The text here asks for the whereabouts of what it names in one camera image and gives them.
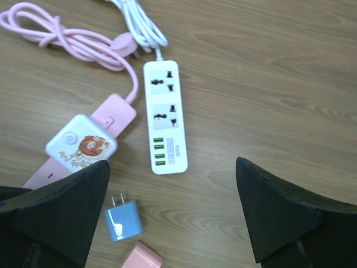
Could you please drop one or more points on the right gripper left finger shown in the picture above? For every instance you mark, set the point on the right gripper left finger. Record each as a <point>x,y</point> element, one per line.
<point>53,226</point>

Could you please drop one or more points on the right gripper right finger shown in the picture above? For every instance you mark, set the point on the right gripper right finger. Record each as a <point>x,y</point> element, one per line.
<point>290,226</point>

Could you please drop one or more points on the blue usb charger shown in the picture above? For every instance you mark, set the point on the blue usb charger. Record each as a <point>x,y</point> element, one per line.
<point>123,219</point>

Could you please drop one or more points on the white cube socket adapter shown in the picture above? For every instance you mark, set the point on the white cube socket adapter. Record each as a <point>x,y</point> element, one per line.
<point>80,143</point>

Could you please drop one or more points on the pink power strip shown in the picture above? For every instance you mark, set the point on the pink power strip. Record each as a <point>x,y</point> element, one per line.
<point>113,116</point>

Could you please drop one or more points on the pink usb charger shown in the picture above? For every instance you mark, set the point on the pink usb charger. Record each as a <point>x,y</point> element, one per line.
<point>142,257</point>

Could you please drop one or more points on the white power strip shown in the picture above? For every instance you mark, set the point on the white power strip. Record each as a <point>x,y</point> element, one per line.
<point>165,117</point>

